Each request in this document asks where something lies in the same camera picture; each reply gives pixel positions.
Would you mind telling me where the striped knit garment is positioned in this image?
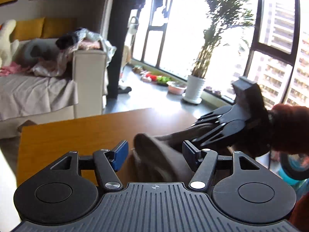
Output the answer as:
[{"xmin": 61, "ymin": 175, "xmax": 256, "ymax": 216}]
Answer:
[{"xmin": 130, "ymin": 124, "xmax": 214, "ymax": 185}]

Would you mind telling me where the red-sleeved right forearm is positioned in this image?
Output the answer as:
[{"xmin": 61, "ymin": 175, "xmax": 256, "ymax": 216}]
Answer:
[{"xmin": 270, "ymin": 104, "xmax": 308, "ymax": 154}]

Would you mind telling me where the pile of clothes on armrest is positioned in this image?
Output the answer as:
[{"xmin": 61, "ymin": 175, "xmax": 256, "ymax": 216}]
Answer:
[{"xmin": 30, "ymin": 28, "xmax": 117, "ymax": 77}]

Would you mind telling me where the gloved right hand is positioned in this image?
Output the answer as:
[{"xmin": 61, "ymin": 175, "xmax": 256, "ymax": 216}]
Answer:
[{"xmin": 225, "ymin": 78, "xmax": 269, "ymax": 158}]

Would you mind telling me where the pink plant basin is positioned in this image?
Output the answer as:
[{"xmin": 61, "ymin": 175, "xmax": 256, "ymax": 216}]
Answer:
[{"xmin": 167, "ymin": 81, "xmax": 187, "ymax": 95}]

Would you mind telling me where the green potted plant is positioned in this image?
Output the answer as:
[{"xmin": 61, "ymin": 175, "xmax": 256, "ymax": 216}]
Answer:
[{"xmin": 156, "ymin": 75, "xmax": 172, "ymax": 86}]

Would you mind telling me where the beige sofa with grey cover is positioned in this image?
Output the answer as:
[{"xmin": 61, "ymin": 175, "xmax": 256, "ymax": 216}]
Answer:
[{"xmin": 1, "ymin": 49, "xmax": 108, "ymax": 139}]

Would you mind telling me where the tall bamboo plant white pot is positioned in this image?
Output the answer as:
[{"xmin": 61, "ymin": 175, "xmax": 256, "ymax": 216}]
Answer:
[{"xmin": 183, "ymin": 0, "xmax": 254, "ymax": 105}]

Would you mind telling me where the pink cloth on sofa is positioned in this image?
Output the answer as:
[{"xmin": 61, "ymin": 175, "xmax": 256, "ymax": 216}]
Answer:
[{"xmin": 0, "ymin": 62, "xmax": 30, "ymax": 77}]

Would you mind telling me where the grey neck pillow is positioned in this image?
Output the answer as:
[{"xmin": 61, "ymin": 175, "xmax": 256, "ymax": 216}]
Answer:
[{"xmin": 13, "ymin": 38, "xmax": 59, "ymax": 67}]

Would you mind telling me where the yellow cushion right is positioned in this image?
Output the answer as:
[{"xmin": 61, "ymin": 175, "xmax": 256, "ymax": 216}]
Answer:
[{"xmin": 41, "ymin": 17, "xmax": 77, "ymax": 39}]

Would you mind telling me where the yellow cushion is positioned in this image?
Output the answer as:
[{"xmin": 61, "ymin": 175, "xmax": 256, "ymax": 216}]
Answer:
[
  {"xmin": 10, "ymin": 17, "xmax": 45, "ymax": 41},
  {"xmin": 41, "ymin": 17, "xmax": 77, "ymax": 39}
]

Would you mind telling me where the white plush duck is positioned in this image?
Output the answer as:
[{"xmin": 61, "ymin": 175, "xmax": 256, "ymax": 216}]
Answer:
[{"xmin": 1, "ymin": 19, "xmax": 19, "ymax": 67}]

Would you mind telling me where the yellow cushion left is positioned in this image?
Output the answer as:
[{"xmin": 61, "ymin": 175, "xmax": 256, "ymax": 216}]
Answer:
[{"xmin": 10, "ymin": 17, "xmax": 45, "ymax": 41}]

